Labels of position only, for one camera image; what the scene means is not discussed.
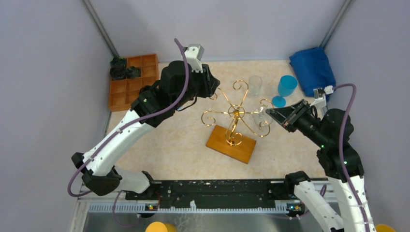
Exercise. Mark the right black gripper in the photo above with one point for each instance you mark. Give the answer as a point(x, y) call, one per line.
point(296, 115)

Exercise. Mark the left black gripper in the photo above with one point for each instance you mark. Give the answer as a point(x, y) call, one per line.
point(209, 82)

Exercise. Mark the blue wine glass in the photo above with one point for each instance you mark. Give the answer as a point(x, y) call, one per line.
point(286, 87)

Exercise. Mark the clear wine glass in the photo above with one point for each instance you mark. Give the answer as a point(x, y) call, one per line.
point(261, 119)
point(255, 85)

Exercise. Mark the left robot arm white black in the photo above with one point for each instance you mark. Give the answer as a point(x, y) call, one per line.
point(178, 84)

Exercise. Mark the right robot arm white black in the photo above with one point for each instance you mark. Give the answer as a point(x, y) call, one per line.
point(340, 162)

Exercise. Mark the orange wooden rack base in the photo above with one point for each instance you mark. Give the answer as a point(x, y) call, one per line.
point(237, 147)

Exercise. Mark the blue folded cloth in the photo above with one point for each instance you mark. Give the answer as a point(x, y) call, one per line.
point(312, 70)

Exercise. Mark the orange compartment tray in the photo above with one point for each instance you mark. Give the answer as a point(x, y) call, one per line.
point(123, 92)

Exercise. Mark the dark object in tray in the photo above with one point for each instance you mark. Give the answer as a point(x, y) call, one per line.
point(120, 71)

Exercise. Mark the yellow object bottom right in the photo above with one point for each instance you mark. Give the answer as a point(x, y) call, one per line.
point(384, 228)

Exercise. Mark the yellow object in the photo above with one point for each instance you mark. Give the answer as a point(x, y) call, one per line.
point(384, 228)
point(160, 227)

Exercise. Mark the yellow object bottom centre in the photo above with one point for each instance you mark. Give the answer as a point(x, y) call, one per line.
point(160, 227)

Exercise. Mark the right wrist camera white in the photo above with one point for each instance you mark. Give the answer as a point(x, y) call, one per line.
point(320, 96)

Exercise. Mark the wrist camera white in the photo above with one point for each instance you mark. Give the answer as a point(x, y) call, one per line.
point(193, 54)
point(320, 96)

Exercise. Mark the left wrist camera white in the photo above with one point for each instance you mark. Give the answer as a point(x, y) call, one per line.
point(193, 54)

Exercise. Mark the gold wire glass rack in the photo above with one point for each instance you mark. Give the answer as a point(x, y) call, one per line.
point(236, 111)

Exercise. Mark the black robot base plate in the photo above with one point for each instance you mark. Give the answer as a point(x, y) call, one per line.
point(231, 194)

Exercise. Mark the aluminium frame rail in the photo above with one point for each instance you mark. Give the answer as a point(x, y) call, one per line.
point(113, 213)

